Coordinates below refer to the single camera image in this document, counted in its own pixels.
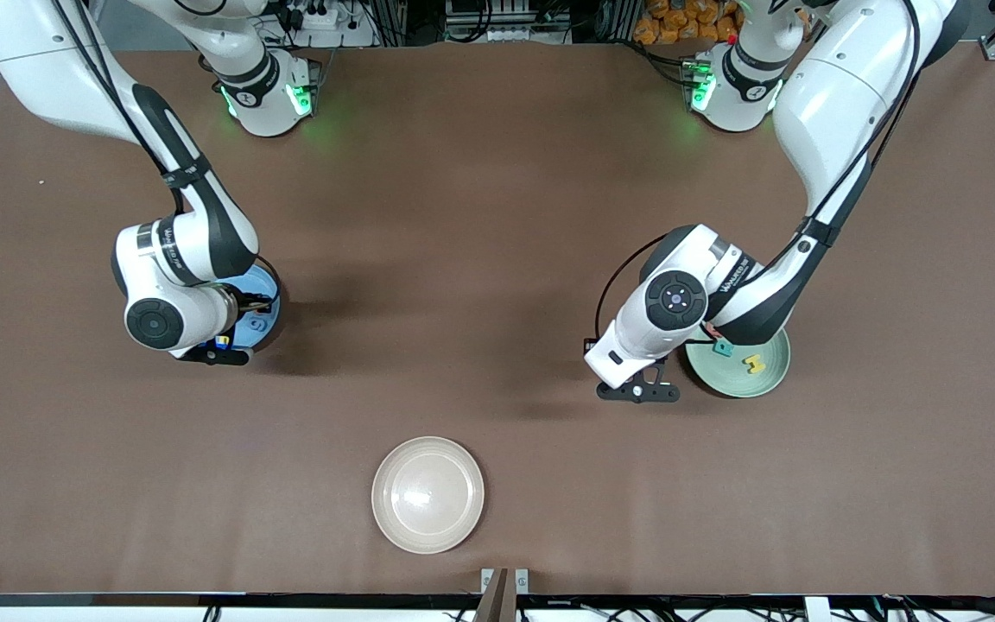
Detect mint green plate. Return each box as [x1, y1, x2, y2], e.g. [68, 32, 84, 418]
[685, 327, 792, 399]

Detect blue plate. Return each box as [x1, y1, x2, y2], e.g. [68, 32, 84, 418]
[225, 263, 283, 353]

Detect orange bags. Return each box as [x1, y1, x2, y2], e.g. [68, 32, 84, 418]
[633, 0, 745, 44]

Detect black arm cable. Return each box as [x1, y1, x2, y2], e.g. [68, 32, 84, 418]
[594, 0, 923, 342]
[48, 0, 282, 303]

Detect white power strip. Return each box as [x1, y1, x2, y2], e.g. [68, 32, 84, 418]
[288, 0, 345, 31]

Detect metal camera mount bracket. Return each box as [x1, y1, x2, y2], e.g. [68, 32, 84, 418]
[480, 568, 530, 622]

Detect beige plate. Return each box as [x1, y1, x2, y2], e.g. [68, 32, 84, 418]
[371, 436, 486, 555]

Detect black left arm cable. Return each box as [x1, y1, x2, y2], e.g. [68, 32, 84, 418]
[594, 0, 923, 342]

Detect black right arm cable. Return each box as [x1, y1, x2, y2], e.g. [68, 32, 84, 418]
[48, 0, 282, 303]

